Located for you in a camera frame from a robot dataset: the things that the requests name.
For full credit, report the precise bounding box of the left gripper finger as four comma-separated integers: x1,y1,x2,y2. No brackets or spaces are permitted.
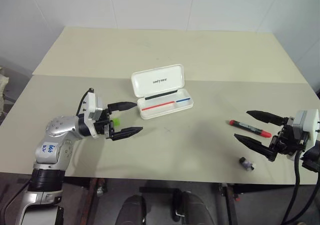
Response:
111,126,144,143
107,100,138,115

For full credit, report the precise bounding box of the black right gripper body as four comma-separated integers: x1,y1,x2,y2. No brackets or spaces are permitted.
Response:
268,116,310,158

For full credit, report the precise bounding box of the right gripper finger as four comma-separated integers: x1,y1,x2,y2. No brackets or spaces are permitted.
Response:
245,109,289,126
233,133,276,163

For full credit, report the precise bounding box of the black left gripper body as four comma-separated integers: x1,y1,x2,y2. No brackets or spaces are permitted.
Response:
95,103,118,140

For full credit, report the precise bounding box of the white hinged pencil case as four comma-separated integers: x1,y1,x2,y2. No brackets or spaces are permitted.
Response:
130,63,196,121

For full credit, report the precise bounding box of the red and black marker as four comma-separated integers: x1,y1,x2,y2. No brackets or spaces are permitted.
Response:
228,119,272,139

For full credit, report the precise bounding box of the red pen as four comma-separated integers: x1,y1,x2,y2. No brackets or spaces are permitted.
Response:
140,100,176,112

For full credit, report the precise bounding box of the black pen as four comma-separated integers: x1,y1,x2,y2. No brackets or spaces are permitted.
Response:
144,90,177,101

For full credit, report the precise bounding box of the dark rounded shape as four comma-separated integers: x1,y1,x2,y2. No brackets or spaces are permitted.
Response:
171,190,216,225
116,194,149,225

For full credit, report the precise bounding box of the beige bag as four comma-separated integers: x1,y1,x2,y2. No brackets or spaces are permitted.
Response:
0,66,10,101

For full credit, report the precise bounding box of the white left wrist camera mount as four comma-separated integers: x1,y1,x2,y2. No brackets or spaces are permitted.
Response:
79,89,105,139

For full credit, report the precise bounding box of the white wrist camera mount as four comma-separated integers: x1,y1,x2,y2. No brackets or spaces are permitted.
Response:
79,89,105,139
291,108,320,146

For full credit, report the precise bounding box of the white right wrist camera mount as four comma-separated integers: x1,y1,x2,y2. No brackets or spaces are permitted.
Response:
291,108,320,146

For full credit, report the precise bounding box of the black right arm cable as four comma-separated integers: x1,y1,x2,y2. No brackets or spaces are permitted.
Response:
281,149,305,225

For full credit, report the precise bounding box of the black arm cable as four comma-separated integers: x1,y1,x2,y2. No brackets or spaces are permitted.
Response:
76,87,95,117
281,149,305,225

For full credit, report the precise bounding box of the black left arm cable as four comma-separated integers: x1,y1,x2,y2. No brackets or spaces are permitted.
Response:
76,87,95,117

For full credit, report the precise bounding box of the black metal table frame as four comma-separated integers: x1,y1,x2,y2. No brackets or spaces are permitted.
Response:
0,172,320,225

